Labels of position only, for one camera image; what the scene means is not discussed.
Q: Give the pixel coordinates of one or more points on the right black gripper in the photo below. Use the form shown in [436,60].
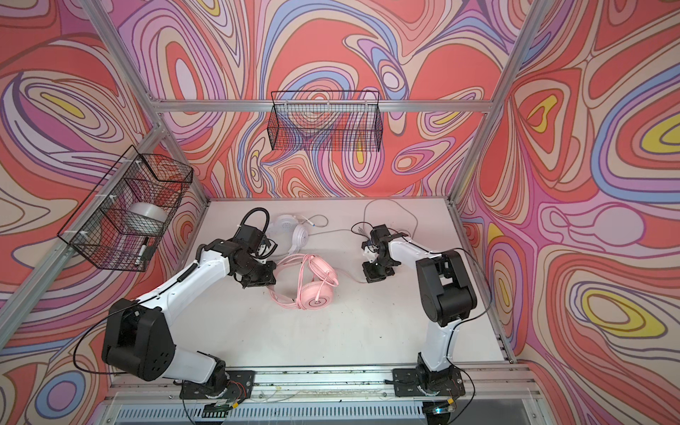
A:
[371,276]

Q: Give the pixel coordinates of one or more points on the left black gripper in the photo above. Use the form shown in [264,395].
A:
[268,278]

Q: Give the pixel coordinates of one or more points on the pink cat-ear headphones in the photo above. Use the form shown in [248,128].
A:
[317,281]

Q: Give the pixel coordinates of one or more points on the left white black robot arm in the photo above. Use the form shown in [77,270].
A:
[138,338]

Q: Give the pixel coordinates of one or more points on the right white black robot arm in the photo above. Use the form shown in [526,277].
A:
[446,293]

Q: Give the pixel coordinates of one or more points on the white headphones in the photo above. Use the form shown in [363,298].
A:
[290,234]

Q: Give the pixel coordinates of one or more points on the black marker in basket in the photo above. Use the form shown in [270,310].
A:
[145,254]

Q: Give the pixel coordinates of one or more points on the white tape roll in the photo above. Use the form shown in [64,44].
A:
[146,219]

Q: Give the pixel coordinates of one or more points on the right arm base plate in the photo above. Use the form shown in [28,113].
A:
[419,382]

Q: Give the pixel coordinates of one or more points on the black wire basket left wall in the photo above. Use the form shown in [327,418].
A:
[123,225]

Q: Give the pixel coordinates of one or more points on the black wire basket wall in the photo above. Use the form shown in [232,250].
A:
[325,121]
[123,225]

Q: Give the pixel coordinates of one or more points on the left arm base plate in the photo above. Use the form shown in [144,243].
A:
[233,386]

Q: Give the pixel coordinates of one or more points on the black wire basket back wall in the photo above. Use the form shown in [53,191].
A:
[325,121]

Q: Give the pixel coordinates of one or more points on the aluminium front rail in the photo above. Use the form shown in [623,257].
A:
[272,385]

